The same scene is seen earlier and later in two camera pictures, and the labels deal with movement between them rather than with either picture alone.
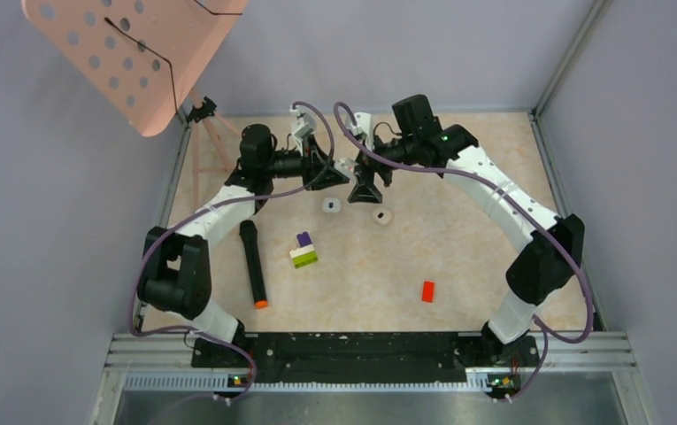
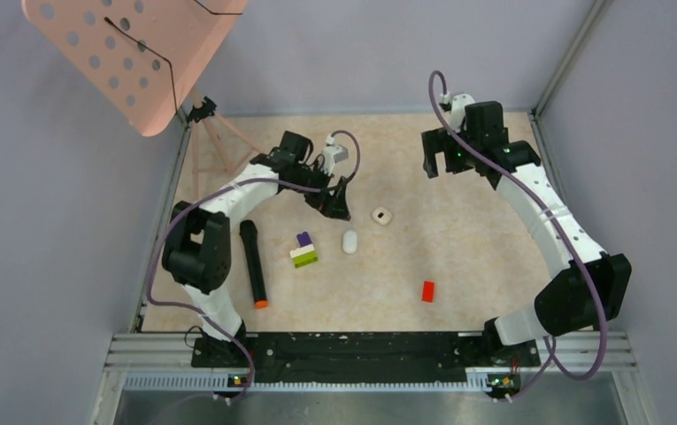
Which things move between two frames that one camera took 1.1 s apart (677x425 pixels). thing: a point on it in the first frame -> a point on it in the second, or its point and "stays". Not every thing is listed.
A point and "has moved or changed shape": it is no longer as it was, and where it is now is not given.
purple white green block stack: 305,253 stays
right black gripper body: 377,161 -> 457,158
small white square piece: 381,216 stays
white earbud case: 345,166 has moved or changed shape
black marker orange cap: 250,232 stays
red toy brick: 427,291 stays
